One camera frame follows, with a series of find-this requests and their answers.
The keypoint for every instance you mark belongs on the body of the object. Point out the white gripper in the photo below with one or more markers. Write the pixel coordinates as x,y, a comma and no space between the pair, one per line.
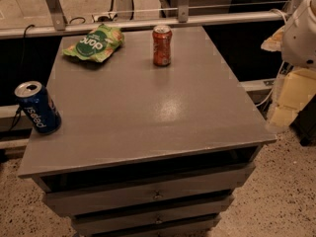
301,39

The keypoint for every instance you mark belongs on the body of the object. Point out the red coke can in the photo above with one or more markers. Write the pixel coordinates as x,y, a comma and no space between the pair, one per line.
162,35

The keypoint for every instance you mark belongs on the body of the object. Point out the blue pepsi can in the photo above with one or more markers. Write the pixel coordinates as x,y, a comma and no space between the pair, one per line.
36,103

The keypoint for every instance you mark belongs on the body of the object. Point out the metal railing bar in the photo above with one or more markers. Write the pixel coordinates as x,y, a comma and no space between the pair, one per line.
202,20

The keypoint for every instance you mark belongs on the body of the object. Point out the top grey drawer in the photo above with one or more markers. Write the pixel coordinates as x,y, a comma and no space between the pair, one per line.
182,185

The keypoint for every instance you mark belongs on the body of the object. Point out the grey drawer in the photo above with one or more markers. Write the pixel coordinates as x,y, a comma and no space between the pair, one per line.
152,215
166,229
182,185

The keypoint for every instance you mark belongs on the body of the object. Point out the grey drawer cabinet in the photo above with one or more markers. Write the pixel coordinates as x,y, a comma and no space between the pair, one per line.
127,120

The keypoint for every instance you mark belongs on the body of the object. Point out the white power strip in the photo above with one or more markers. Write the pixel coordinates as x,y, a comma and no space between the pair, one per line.
106,17

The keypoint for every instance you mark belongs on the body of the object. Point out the bottom grey drawer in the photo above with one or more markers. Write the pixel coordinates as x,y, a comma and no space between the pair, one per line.
166,229

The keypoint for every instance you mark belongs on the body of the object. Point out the green chip bag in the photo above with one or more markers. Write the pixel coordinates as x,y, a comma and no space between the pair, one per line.
98,45

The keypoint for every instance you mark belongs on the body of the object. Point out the middle grey drawer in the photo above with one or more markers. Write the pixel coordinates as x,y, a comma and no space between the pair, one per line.
152,215

